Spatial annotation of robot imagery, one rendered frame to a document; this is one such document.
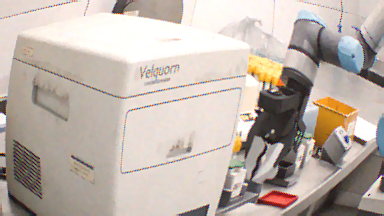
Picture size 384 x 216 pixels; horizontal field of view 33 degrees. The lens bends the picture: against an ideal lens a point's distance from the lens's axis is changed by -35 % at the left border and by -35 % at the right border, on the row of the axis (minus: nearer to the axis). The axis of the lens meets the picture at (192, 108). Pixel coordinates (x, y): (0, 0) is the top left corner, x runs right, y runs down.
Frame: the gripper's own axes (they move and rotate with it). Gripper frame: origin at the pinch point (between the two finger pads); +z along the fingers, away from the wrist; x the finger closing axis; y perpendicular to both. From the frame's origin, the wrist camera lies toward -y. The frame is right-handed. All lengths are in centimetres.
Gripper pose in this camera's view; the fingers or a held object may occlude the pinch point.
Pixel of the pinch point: (250, 182)
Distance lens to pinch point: 145.2
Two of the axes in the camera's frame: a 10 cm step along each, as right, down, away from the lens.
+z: -4.1, 8.8, -2.2
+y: 3.6, 3.8, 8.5
